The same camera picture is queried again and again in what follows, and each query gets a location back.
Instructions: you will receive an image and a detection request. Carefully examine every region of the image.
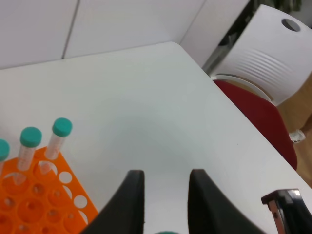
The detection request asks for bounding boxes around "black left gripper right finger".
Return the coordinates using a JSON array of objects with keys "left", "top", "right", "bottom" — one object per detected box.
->
[{"left": 188, "top": 169, "right": 263, "bottom": 234}]

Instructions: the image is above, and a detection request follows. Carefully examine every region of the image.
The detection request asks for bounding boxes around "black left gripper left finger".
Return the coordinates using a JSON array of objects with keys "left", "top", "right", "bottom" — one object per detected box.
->
[{"left": 82, "top": 170, "right": 145, "bottom": 234}]

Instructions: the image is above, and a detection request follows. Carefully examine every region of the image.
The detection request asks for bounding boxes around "orange test tube rack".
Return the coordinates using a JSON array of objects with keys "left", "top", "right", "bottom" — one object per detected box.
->
[{"left": 0, "top": 148, "right": 98, "bottom": 234}]

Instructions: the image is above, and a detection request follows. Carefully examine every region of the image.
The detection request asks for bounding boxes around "rack tube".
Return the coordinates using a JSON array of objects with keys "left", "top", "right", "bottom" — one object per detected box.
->
[
  {"left": 17, "top": 127, "right": 42, "bottom": 172},
  {"left": 0, "top": 139, "right": 10, "bottom": 175},
  {"left": 45, "top": 117, "right": 73, "bottom": 160}
]

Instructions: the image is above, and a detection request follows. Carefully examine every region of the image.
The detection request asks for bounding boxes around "black device at edge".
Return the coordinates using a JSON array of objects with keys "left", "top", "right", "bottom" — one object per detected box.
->
[{"left": 261, "top": 189, "right": 312, "bottom": 234}]

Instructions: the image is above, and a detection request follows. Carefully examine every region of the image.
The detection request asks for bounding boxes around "white chair red seat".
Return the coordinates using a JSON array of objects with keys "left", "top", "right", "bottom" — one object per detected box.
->
[{"left": 211, "top": 5, "right": 312, "bottom": 169}]

